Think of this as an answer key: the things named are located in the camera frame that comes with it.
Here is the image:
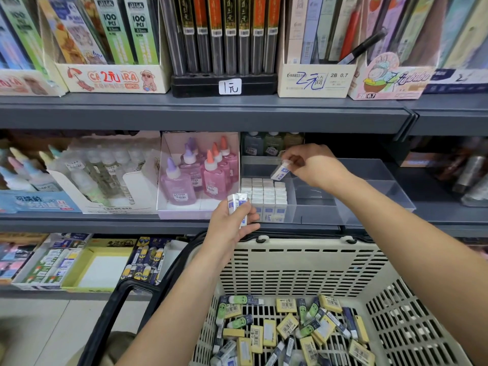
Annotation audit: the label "white pencil display box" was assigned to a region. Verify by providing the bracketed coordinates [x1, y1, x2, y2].
[278, 0, 361, 99]

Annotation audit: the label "pink glue bottle purple cap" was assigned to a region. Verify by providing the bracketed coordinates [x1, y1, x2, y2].
[179, 139, 204, 189]
[160, 158, 197, 206]

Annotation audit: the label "pink stationery packets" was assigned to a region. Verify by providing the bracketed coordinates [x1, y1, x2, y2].
[0, 232, 47, 283]

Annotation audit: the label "white glue display box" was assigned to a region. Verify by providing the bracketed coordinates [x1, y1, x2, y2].
[47, 132, 163, 215]

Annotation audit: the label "white eraser display box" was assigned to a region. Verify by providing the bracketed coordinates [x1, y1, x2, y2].
[11, 232, 91, 290]

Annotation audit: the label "pink glue display box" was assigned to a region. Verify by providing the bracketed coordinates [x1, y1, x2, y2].
[156, 132, 241, 220]

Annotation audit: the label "white price label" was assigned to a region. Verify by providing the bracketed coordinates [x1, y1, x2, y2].
[218, 78, 242, 96]

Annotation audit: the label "person's right forearm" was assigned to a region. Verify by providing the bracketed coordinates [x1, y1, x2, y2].
[335, 177, 488, 366]

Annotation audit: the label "pastel lead display box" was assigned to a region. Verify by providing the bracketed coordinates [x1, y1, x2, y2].
[0, 0, 68, 98]

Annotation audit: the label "person's left forearm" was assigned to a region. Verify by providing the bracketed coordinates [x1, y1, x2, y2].
[118, 251, 245, 366]

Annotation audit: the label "black pen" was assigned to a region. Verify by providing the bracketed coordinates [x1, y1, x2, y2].
[337, 30, 387, 66]

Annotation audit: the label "rows of white erasers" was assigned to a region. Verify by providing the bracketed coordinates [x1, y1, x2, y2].
[240, 176, 289, 223]

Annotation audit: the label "dark blue yellow packets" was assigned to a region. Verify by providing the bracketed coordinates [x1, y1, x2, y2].
[120, 236, 176, 285]

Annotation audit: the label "grey store shelves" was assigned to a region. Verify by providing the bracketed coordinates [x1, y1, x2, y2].
[0, 0, 488, 302]

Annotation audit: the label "blue white display box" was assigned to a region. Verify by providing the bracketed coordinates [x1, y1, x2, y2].
[425, 0, 488, 94]

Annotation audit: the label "beige shopping basket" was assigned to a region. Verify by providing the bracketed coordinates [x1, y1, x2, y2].
[76, 231, 488, 366]

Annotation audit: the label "pink glue bottle orange cap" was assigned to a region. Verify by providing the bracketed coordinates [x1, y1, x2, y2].
[209, 143, 235, 188]
[219, 135, 239, 178]
[200, 150, 228, 200]

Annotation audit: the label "clear plastic divider tray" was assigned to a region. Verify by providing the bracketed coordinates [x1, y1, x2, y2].
[240, 156, 417, 226]

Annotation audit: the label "black lead tube display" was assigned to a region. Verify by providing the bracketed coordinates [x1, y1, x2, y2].
[160, 0, 283, 98]

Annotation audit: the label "yellow empty display box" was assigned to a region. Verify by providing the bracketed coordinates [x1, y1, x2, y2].
[61, 238, 137, 293]

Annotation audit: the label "person's left hand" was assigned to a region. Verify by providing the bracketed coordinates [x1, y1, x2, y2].
[202, 196, 262, 264]

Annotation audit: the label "person's right hand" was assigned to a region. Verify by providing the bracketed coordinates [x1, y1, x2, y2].
[281, 143, 352, 194]

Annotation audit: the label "colourful pencil display box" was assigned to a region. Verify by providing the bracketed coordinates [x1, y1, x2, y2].
[348, 0, 437, 101]

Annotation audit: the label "pile of erasers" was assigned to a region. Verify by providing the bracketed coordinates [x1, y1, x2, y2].
[209, 293, 378, 366]

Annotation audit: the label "row of clear glue bottles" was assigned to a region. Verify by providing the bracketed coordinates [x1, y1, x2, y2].
[61, 147, 149, 203]

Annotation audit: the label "cartoon print display box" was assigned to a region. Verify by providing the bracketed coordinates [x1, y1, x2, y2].
[38, 0, 172, 95]

